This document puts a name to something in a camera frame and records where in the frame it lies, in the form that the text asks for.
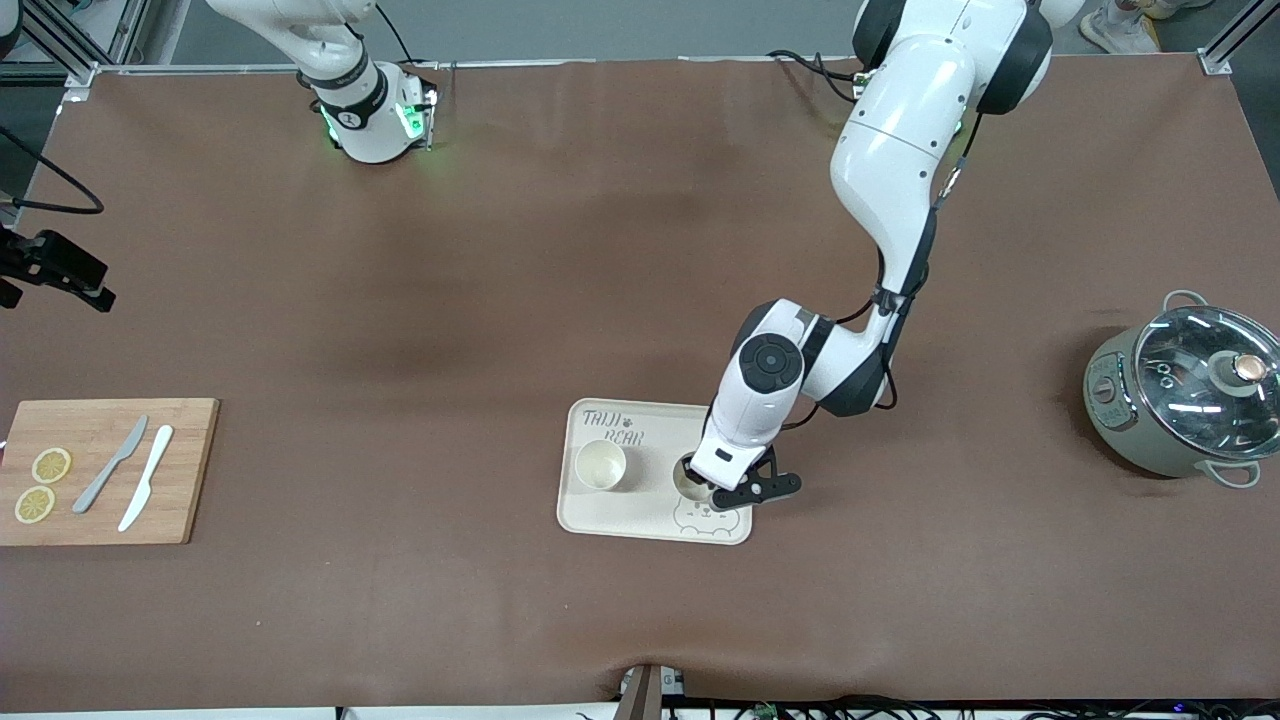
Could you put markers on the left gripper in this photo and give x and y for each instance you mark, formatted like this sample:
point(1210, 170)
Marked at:
point(697, 469)

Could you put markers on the cream paper cup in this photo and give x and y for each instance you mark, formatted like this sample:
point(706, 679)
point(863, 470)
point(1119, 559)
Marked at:
point(685, 486)
point(600, 465)

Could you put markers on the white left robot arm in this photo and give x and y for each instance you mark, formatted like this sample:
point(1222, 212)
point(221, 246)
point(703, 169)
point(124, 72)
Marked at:
point(900, 130)

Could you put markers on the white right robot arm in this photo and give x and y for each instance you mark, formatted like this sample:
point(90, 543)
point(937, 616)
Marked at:
point(360, 120)

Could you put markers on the cream tray with bear print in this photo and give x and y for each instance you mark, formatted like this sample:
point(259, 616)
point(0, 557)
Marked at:
point(650, 520)

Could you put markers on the lemon slice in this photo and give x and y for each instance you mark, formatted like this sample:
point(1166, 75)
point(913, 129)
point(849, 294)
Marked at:
point(35, 505)
point(51, 465)

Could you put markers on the grey plastic knife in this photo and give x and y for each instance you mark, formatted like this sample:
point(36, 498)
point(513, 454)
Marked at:
point(105, 470)

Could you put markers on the white plastic knife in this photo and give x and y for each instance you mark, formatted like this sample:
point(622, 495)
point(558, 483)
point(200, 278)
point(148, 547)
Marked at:
point(145, 480)

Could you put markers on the metal table clamp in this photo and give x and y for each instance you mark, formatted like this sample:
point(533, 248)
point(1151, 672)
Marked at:
point(648, 695)

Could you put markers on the wooden cutting board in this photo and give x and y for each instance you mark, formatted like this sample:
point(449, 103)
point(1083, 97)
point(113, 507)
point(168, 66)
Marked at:
point(100, 520)

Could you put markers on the brown table mat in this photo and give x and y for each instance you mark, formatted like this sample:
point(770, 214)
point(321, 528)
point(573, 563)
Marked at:
point(500, 250)

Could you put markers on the glass cooker lid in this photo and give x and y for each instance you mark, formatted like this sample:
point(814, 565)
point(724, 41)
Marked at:
point(1190, 400)

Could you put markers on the white sneaker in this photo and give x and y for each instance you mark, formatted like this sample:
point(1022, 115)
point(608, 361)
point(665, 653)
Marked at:
point(1180, 8)
point(1120, 28)

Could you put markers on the aluminium frame profile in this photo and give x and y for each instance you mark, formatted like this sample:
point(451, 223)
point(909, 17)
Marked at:
point(1215, 60)
point(80, 75)

